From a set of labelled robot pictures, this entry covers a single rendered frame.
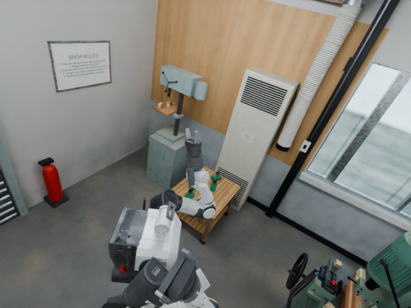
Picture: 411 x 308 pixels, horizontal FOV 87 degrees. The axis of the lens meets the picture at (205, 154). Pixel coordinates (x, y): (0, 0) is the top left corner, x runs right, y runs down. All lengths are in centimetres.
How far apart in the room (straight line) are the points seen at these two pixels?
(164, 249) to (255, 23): 230
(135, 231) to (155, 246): 11
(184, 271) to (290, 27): 234
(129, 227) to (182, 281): 51
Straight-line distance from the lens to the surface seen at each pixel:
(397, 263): 160
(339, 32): 237
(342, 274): 204
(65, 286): 255
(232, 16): 277
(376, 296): 185
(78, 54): 266
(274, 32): 261
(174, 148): 276
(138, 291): 99
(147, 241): 106
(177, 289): 66
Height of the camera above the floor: 226
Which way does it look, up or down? 34 degrees down
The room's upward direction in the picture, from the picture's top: 15 degrees clockwise
